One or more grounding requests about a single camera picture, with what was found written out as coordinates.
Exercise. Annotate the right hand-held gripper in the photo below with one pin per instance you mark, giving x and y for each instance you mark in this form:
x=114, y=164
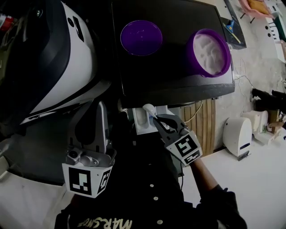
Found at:
x=186, y=147

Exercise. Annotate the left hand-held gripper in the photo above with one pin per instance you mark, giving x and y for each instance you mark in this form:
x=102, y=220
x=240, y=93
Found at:
x=80, y=180

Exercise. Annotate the white plastic scoop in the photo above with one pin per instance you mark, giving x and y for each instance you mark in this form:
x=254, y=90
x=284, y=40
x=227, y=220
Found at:
x=149, y=110

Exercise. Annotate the white detergent drawer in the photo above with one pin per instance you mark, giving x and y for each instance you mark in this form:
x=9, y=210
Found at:
x=143, y=121

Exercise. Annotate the white detergent powder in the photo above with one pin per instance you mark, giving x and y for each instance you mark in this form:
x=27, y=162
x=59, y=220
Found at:
x=209, y=53

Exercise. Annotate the person's right forearm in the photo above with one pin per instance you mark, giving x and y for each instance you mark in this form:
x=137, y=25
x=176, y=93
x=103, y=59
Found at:
x=202, y=176

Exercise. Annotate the black washing machine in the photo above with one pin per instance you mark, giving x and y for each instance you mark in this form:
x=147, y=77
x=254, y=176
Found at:
x=169, y=80

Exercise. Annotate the wooden slatted panel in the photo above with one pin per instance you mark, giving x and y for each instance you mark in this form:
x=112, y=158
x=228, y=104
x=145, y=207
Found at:
x=203, y=127

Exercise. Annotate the white and black appliance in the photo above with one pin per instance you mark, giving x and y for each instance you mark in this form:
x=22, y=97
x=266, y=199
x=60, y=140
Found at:
x=73, y=73

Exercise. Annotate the person's black shirt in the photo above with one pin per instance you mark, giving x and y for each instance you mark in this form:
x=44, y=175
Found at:
x=138, y=183

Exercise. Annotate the white rounded appliance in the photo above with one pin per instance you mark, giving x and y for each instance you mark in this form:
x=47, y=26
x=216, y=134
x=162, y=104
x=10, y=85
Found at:
x=238, y=136

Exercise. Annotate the purple round container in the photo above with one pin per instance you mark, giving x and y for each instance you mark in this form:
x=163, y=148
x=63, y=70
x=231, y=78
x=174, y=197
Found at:
x=190, y=58

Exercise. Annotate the white toilet-shaped object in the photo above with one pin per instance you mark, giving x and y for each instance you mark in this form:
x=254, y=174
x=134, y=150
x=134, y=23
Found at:
x=257, y=121

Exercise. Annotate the purple round lid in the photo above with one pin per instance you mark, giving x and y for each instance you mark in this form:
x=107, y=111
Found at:
x=141, y=38

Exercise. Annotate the black bag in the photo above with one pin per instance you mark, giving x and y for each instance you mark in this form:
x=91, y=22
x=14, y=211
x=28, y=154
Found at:
x=268, y=97

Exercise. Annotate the black shelf board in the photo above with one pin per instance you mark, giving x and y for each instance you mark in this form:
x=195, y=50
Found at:
x=236, y=38

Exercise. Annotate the blue and yellow tool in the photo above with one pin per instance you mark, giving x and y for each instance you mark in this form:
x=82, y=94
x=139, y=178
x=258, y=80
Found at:
x=232, y=29

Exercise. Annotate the red object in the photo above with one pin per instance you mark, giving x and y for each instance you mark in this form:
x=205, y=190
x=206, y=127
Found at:
x=5, y=22

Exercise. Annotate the white cabinet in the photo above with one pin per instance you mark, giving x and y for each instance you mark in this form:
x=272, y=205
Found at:
x=276, y=38

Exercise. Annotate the orange and pink cushions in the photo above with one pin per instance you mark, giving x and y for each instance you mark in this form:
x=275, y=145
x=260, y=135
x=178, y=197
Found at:
x=254, y=6

